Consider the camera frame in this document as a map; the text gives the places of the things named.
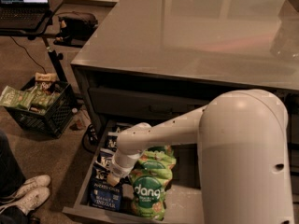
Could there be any lower white sneaker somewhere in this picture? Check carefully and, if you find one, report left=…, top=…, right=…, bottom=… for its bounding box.
left=0, top=187, right=50, bottom=216

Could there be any black cable by drawer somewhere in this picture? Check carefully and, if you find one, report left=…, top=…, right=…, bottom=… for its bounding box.
left=81, top=123, right=99, bottom=154

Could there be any person's leg in dark trousers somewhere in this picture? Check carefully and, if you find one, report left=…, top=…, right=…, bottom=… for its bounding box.
left=0, top=131, right=25, bottom=198

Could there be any closed top drawer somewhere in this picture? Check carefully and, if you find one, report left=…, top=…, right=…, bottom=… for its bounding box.
left=89, top=87, right=207, bottom=119

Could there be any grey counter cabinet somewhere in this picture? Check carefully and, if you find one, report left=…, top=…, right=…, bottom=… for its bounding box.
left=70, top=0, right=299, bottom=203

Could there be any black laptop stand table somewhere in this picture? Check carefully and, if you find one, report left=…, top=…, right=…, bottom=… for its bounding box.
left=0, top=0, right=71, bottom=82

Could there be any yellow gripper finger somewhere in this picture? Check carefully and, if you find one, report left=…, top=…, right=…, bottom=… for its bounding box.
left=107, top=174, right=121, bottom=187

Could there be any black plastic crate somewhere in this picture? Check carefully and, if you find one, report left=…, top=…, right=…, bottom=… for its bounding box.
left=6, top=81, right=77, bottom=138

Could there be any upper white sneaker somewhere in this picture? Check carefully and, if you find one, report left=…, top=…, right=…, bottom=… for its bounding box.
left=0, top=175, right=51, bottom=203

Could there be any open middle drawer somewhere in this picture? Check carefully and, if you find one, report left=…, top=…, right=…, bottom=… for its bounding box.
left=63, top=120, right=204, bottom=224

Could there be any green snack bag on crate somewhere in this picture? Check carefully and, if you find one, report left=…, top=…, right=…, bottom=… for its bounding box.
left=0, top=86, right=35, bottom=110

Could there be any white sneaker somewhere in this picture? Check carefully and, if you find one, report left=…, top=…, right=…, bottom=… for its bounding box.
left=0, top=187, right=50, bottom=216
left=0, top=175, right=51, bottom=203

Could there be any dark bag on floor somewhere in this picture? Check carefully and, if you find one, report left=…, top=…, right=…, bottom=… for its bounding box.
left=54, top=11, right=98, bottom=48

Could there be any green dang chip bag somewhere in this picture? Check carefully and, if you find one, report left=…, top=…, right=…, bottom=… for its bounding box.
left=135, top=151, right=177, bottom=170
left=149, top=145, right=173, bottom=156
left=129, top=169, right=173, bottom=220

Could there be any front green Dang chip bag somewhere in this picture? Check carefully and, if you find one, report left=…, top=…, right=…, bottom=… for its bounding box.
left=129, top=169, right=173, bottom=220

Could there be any brown snack bag in crate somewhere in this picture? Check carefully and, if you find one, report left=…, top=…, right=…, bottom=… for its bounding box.
left=35, top=73, right=57, bottom=91

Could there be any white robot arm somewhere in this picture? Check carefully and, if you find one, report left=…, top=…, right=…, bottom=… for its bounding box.
left=108, top=90, right=294, bottom=224

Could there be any open laptop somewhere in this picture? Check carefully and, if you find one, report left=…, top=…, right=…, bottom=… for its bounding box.
left=0, top=0, right=50, bottom=30

